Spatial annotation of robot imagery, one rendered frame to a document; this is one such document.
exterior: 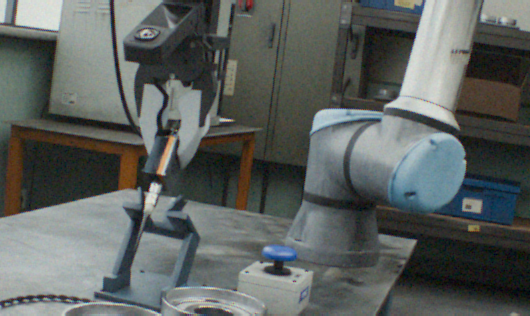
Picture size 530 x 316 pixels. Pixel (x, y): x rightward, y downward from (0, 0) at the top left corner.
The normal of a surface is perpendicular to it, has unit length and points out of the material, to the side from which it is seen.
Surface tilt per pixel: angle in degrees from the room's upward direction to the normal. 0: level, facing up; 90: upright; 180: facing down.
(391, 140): 77
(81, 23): 90
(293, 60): 90
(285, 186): 90
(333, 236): 72
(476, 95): 82
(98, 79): 90
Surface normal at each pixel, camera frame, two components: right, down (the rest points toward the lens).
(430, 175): 0.52, 0.29
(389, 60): -0.29, 0.07
